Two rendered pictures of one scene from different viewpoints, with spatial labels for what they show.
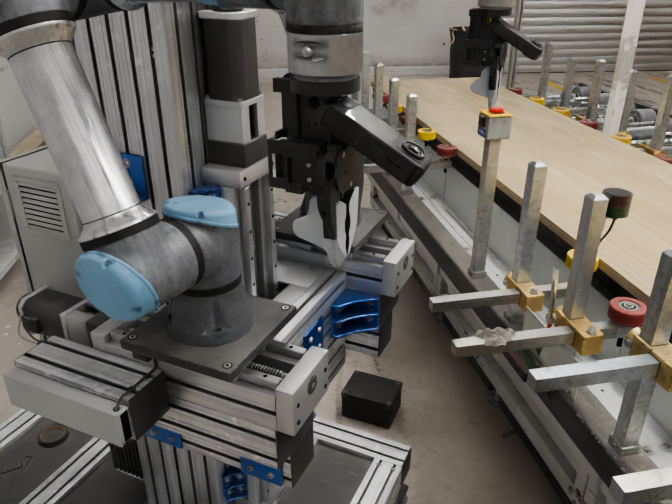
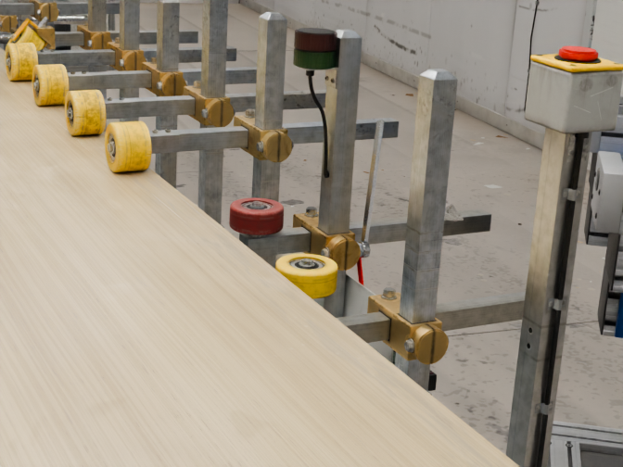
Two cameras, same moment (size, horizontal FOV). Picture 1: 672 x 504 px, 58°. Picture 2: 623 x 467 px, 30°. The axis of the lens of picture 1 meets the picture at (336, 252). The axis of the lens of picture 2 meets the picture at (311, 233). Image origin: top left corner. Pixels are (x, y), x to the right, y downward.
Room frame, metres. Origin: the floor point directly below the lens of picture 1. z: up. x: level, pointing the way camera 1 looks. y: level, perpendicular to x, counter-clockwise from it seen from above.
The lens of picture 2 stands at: (2.79, -1.03, 1.42)
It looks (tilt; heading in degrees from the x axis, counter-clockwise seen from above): 18 degrees down; 164
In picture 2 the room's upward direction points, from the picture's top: 3 degrees clockwise
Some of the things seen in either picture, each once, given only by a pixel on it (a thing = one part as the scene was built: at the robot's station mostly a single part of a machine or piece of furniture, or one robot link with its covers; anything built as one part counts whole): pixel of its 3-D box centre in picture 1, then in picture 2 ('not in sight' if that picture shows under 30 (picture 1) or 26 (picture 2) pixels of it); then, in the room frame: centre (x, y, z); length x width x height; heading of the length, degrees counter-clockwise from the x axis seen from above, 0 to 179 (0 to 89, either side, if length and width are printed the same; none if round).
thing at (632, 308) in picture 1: (623, 324); (255, 238); (1.18, -0.66, 0.85); 0.08 x 0.08 x 0.11
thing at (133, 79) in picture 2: not in sight; (168, 77); (0.42, -0.69, 0.95); 0.50 x 0.04 x 0.04; 101
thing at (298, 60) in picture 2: (614, 208); (314, 56); (1.21, -0.60, 1.13); 0.06 x 0.06 x 0.02
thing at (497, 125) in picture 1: (494, 125); (573, 95); (1.70, -0.45, 1.18); 0.07 x 0.07 x 0.08; 11
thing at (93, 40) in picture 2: not in sight; (95, 39); (-0.05, -0.80, 0.95); 0.13 x 0.06 x 0.05; 11
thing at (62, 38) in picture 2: not in sight; (126, 37); (-0.08, -0.72, 0.95); 0.36 x 0.03 x 0.03; 101
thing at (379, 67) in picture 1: (377, 114); not in sight; (2.91, -0.20, 0.91); 0.03 x 0.03 x 0.48; 11
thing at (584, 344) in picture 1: (577, 328); (324, 241); (1.18, -0.56, 0.85); 0.13 x 0.06 x 0.05; 11
